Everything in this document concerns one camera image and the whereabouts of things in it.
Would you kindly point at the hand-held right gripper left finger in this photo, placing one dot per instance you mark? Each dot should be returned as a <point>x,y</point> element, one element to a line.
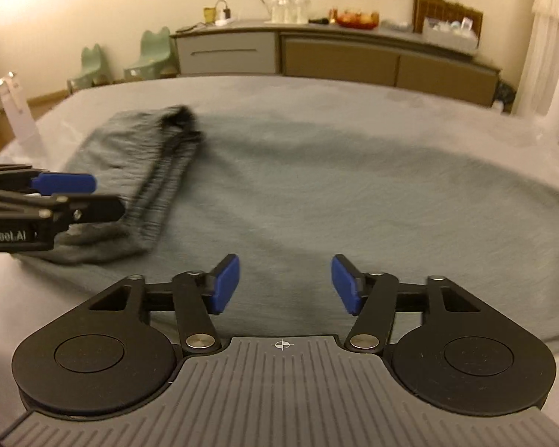
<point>226,284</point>

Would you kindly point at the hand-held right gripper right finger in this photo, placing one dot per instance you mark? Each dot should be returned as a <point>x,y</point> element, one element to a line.
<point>344,284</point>

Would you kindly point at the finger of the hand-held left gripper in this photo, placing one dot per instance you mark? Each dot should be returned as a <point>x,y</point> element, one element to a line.
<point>67,183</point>
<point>98,209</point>

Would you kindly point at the grey-green pants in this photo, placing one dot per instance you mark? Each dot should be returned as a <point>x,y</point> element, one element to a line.
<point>330,186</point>

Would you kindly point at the white thermos bottle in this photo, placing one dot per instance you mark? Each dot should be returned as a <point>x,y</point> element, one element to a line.
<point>23,121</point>

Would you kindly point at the green plastic child chair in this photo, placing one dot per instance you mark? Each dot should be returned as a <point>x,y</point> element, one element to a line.
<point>151,53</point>
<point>88,67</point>

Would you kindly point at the small yellow cup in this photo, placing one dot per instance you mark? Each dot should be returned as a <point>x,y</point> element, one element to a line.
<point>209,15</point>

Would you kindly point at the grey and brown sideboard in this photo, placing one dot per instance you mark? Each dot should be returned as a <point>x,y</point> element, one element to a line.
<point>340,60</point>

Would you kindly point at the white power strip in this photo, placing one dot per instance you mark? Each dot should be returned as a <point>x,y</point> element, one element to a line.
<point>224,19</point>

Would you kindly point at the dark bag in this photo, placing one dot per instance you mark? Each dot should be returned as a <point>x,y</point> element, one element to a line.
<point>503,97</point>

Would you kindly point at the bowl of fruit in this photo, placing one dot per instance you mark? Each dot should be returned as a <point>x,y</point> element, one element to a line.
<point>357,19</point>

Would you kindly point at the white storage box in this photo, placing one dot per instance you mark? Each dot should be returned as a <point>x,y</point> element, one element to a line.
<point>449,37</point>

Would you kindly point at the clear glassware set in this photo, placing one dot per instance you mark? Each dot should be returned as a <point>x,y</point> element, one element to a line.
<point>289,9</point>

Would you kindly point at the cream curtain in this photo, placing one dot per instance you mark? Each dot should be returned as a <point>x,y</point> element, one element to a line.
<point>547,32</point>

